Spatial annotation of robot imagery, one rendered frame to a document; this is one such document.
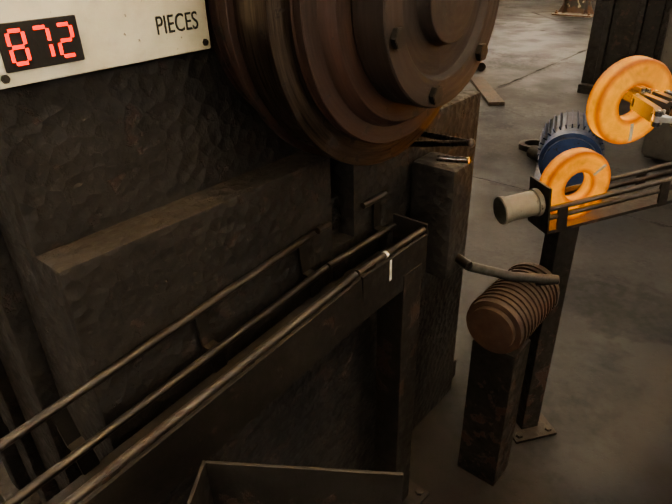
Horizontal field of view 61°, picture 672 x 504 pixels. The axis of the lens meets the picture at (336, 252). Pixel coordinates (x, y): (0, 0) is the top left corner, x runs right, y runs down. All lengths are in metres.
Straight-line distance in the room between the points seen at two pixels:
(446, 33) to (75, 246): 0.52
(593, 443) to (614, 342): 0.47
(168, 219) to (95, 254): 0.11
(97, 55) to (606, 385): 1.61
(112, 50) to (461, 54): 0.45
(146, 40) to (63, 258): 0.26
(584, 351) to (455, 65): 1.34
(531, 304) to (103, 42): 0.91
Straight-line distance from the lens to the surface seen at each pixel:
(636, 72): 1.14
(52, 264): 0.70
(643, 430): 1.80
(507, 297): 1.20
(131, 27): 0.71
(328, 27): 0.69
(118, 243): 0.72
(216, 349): 0.82
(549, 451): 1.65
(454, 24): 0.79
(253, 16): 0.69
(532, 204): 1.25
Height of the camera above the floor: 1.19
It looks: 30 degrees down
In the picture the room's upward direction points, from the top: 2 degrees counter-clockwise
